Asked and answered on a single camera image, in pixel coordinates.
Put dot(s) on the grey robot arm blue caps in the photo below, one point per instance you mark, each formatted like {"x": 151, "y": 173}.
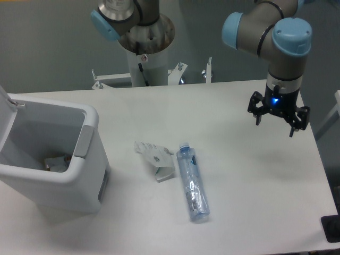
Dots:
{"x": 270, "y": 31}

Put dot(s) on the white open trash can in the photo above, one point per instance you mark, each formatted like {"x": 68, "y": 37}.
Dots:
{"x": 33, "y": 129}

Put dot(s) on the trash inside the can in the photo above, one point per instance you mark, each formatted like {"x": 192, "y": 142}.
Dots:
{"x": 57, "y": 164}

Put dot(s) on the white metal base frame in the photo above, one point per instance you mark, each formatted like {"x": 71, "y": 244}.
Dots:
{"x": 174, "y": 77}

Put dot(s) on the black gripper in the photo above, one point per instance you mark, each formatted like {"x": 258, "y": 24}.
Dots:
{"x": 281, "y": 105}

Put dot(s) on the black clamp at table edge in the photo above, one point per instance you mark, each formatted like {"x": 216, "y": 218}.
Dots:
{"x": 331, "y": 228}

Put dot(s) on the white paper wrapper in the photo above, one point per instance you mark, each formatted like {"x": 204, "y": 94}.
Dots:
{"x": 158, "y": 159}

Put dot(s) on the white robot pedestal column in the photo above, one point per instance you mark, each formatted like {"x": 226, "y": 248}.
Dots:
{"x": 147, "y": 48}

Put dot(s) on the white frame at right edge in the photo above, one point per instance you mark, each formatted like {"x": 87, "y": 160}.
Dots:
{"x": 330, "y": 119}

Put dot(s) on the clear plastic water bottle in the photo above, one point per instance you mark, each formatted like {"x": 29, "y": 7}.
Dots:
{"x": 192, "y": 183}

